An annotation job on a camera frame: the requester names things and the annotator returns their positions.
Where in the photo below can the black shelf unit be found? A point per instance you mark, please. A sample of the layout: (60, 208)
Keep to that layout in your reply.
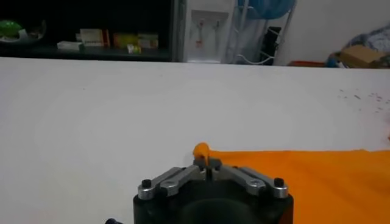
(91, 12)

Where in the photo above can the green beige medicine box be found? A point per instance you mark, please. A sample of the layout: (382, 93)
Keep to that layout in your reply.
(148, 40)

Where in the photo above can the white water dispenser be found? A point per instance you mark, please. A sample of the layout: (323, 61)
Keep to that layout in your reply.
(207, 30)

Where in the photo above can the grey striped clothes pile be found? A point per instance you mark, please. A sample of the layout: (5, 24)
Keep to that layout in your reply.
(371, 38)

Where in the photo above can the blue white bag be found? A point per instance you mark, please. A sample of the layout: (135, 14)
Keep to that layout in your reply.
(333, 62)

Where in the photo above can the blue water jug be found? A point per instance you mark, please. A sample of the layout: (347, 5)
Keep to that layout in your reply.
(268, 7)

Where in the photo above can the green yellow medicine box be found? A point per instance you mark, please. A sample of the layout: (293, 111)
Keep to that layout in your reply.
(125, 40)

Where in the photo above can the black stand behind rack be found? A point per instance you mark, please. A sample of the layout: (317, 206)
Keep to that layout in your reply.
(271, 42)

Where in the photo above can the flat white medicine box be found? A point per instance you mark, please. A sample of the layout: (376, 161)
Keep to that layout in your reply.
(70, 45)

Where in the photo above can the orange t-shirt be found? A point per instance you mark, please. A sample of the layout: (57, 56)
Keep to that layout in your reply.
(304, 182)

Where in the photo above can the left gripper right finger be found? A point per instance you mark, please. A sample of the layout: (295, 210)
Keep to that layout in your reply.
(246, 179)

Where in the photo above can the open red-rimmed cardboard box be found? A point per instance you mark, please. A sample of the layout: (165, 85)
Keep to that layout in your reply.
(306, 63)

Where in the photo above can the cardboard box with open flap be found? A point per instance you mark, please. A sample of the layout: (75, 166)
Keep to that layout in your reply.
(361, 56)

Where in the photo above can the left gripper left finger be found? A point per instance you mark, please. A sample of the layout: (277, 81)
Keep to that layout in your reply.
(176, 181)

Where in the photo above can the white red-striped medicine box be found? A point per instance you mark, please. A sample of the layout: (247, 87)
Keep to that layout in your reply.
(93, 37)

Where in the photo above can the bowl with green bag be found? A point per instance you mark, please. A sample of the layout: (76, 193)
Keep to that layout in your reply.
(10, 30)

